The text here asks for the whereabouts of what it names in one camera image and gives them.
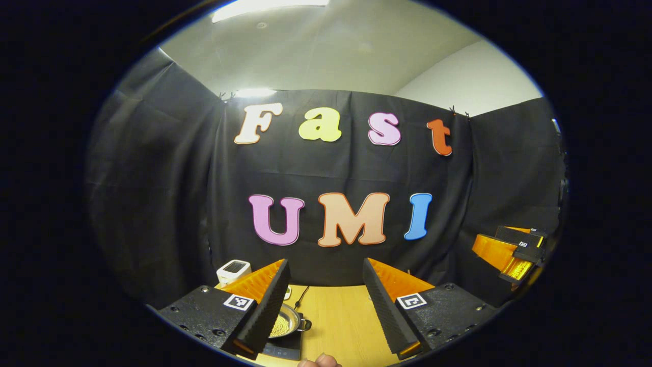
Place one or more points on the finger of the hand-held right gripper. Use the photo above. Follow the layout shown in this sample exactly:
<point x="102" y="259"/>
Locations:
<point x="514" y="234"/>
<point x="494" y="250"/>

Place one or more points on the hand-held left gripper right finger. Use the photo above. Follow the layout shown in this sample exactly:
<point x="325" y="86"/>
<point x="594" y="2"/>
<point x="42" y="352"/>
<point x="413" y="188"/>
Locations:
<point x="387" y="311"/>

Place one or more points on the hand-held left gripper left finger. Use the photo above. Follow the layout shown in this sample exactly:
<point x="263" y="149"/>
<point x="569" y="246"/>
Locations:
<point x="270" y="311"/>

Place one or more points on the pile of yellow soybeans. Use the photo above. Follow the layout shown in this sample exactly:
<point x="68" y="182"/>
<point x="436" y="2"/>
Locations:
<point x="280" y="326"/>

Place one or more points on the black induction cooktop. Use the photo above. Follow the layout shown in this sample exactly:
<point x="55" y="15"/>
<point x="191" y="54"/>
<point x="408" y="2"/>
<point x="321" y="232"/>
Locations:
<point x="285" y="350"/>

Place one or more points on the white divided dish with beans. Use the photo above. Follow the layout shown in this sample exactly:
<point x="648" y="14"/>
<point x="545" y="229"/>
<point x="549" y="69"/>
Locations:
<point x="288" y="293"/>

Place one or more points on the white box appliance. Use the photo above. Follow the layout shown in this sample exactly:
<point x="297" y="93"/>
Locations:
<point x="233" y="271"/>

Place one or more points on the black backdrop cloth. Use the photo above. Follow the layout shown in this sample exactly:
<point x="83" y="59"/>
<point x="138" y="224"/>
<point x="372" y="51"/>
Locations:
<point x="153" y="204"/>

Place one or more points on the ceiling light panel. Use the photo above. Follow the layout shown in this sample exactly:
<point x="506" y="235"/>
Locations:
<point x="265" y="6"/>
<point x="253" y="93"/>

